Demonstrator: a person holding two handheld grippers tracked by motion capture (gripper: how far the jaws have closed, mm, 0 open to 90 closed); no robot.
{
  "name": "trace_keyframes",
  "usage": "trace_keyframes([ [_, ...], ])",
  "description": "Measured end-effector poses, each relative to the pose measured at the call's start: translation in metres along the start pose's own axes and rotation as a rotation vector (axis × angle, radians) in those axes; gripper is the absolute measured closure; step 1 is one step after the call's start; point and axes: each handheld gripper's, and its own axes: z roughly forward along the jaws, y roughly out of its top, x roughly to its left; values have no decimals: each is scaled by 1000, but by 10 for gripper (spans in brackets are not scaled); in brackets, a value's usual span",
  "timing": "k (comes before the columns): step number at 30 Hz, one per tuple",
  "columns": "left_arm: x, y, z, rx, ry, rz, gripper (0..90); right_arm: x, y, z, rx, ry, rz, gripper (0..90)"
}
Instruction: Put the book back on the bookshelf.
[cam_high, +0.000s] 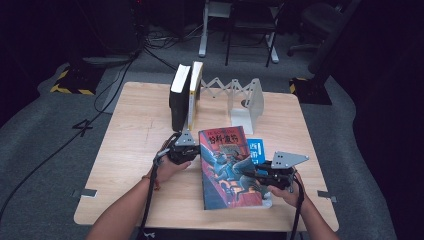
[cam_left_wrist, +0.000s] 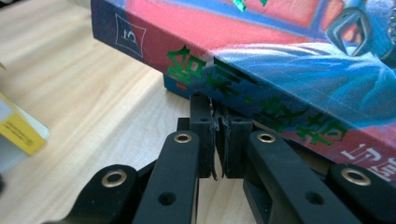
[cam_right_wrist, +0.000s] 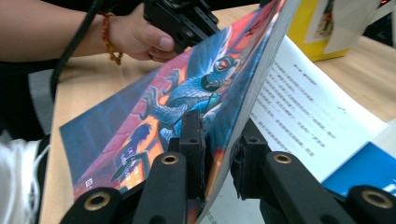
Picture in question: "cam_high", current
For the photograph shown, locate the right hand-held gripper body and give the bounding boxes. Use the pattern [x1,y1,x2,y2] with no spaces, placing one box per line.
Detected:
[266,151,310,191]

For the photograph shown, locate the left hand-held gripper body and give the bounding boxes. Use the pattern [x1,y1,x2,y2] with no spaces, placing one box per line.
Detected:
[166,129,197,166]

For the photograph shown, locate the blue paperback book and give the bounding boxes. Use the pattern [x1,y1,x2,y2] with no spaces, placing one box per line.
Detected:
[246,138,274,209]

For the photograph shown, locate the red illustrated book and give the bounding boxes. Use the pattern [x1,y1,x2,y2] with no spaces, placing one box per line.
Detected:
[198,125,273,211]

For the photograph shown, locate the black hardcover book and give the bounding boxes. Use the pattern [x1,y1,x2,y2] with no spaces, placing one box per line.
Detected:
[168,63,193,133]

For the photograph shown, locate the white expandable bookend rack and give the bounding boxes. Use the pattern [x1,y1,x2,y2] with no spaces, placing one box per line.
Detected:
[194,77,265,135]

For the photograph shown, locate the yellow paperback book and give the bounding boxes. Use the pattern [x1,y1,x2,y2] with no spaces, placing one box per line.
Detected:
[186,60,204,132]

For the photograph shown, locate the person's left hand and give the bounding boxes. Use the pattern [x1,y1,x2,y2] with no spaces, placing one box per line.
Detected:
[148,139,193,186]

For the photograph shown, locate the person's right hand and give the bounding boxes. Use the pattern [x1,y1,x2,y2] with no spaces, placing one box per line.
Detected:
[266,172,307,209]

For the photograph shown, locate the grey tape piece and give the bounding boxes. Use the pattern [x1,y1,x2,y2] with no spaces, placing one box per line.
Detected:
[71,188,98,199]
[317,189,338,203]

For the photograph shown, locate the black yellow striped base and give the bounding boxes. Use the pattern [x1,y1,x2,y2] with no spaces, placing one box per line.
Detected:
[49,64,104,97]
[289,77,333,106]

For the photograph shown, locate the black folding chair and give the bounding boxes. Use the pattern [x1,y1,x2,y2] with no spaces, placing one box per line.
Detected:
[224,0,284,68]

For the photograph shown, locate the dark equipment box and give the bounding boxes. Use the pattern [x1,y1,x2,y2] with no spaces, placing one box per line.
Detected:
[74,0,143,58]

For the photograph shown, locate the black office chair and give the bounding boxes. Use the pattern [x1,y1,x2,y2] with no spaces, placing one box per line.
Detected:
[287,1,344,58]

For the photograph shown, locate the left hand-held gripper cable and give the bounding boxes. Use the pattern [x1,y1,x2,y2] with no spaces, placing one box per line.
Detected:
[136,149,171,240]

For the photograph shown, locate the hand-held gripper cable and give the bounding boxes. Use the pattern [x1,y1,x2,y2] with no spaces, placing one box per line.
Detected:
[289,176,305,240]
[136,149,171,240]

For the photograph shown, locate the right hand-held gripper cable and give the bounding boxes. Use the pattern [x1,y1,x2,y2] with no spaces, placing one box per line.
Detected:
[289,176,305,240]

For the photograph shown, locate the red string bracelet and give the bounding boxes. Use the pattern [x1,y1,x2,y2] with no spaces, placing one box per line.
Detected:
[141,174,161,191]

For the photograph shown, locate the short black floor cable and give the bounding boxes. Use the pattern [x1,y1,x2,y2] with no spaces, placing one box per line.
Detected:
[143,46,179,72]

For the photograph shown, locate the white desk frame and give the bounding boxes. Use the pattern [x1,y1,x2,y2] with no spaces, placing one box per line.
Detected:
[198,0,281,64]

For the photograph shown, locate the long black floor cable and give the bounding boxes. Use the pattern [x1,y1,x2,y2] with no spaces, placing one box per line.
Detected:
[0,49,144,221]

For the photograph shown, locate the tangle of floor cables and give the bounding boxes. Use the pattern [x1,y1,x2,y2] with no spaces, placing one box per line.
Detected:
[144,23,204,51]

